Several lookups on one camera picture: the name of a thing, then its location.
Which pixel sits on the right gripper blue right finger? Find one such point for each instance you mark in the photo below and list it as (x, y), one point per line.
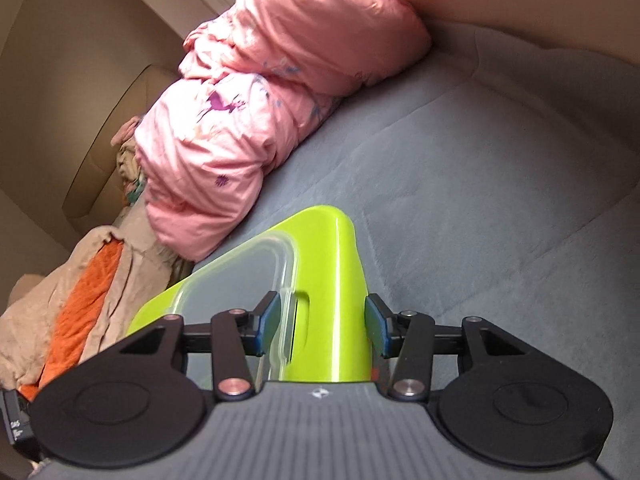
(408, 338)

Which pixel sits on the lime green box lid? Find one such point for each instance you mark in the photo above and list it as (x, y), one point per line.
(311, 260)

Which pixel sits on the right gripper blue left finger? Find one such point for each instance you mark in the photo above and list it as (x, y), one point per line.
(236, 334)

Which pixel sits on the orange and beige blanket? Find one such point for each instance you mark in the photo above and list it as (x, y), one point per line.
(86, 304)

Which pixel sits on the pink duvet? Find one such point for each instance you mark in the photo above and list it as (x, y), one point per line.
(254, 83)

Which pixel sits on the grey blue bed sheet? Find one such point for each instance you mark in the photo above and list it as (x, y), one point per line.
(500, 179)

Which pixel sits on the colourful floral cloth pile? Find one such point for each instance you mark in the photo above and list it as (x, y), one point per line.
(127, 165)

